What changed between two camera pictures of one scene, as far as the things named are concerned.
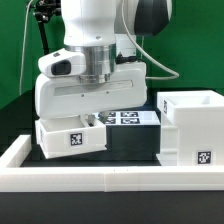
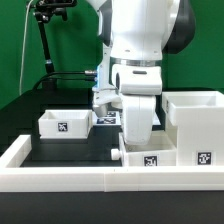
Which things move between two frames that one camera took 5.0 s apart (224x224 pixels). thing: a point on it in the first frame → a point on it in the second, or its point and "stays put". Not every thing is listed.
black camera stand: [45, 11] stays put
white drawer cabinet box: [192, 128] stays put
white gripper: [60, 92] → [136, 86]
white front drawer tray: [66, 135] → [161, 151]
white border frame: [14, 177] stays put
